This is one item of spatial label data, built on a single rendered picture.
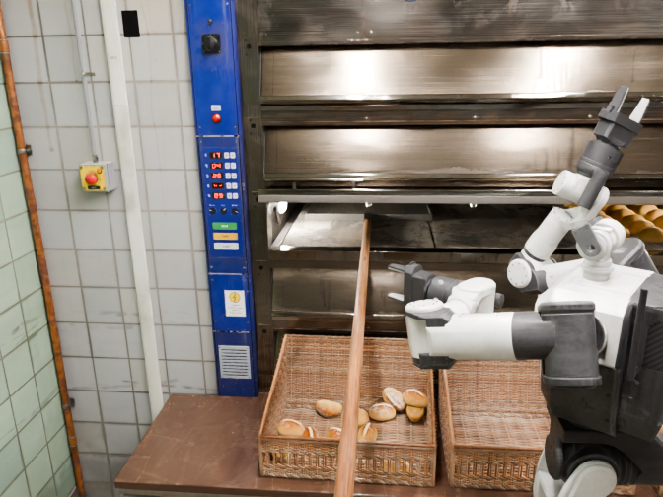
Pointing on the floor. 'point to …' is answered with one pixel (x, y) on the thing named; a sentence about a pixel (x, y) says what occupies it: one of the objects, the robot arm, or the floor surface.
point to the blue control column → (215, 92)
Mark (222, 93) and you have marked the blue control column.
